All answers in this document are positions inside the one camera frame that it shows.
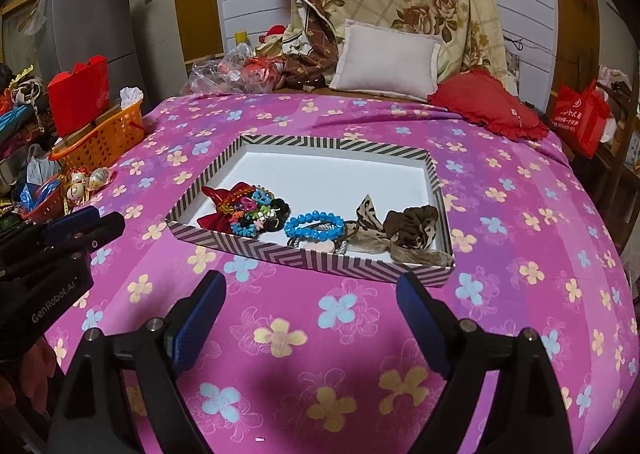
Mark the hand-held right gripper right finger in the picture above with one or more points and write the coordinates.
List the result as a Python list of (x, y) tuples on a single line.
[(420, 324)]

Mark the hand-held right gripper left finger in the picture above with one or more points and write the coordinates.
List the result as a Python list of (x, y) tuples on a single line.
[(200, 319)]

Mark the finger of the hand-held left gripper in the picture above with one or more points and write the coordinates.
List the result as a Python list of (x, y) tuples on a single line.
[(92, 235), (70, 225)]

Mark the black scrunchie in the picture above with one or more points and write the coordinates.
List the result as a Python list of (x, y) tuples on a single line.
[(280, 209)]

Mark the striped shallow cardboard box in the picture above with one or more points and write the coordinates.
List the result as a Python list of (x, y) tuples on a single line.
[(325, 178)]

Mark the person's left hand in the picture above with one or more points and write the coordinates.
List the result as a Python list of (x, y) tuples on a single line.
[(27, 384)]

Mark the small red basket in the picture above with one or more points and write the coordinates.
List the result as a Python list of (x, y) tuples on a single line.
[(45, 201)]

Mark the blue plastic bag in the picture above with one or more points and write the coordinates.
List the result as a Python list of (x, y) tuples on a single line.
[(37, 168)]

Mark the pink flowered bedsheet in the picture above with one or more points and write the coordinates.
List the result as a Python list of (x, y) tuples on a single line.
[(350, 334)]

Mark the orange plastic basket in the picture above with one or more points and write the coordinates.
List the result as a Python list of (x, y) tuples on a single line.
[(105, 143)]

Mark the brown scrunchie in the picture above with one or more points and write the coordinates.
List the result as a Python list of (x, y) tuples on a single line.
[(410, 226)]

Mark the colourful cloth pile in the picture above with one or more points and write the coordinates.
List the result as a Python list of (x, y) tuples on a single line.
[(20, 113)]

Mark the red paper bag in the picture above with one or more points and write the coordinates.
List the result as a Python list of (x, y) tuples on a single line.
[(80, 93)]

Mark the white tissue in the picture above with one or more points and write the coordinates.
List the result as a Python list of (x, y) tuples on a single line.
[(131, 96)]

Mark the clear plastic bag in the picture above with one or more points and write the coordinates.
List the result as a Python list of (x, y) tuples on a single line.
[(215, 76)]

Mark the grey refrigerator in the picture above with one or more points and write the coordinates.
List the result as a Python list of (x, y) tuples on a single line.
[(85, 18)]

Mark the red frilled cushion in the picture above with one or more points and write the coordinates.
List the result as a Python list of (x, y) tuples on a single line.
[(485, 103)]

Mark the red wrapped package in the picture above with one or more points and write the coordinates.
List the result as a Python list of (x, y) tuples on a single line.
[(262, 73)]

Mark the yellow bottle cap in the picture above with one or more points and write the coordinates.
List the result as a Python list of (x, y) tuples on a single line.
[(241, 37)]

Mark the red tote bag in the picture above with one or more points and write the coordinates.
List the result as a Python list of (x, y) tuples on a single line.
[(580, 121)]

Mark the small white pillow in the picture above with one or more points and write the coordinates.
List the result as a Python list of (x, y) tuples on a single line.
[(385, 61)]

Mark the red plush toy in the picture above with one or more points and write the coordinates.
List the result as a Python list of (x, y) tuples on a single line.
[(272, 36)]

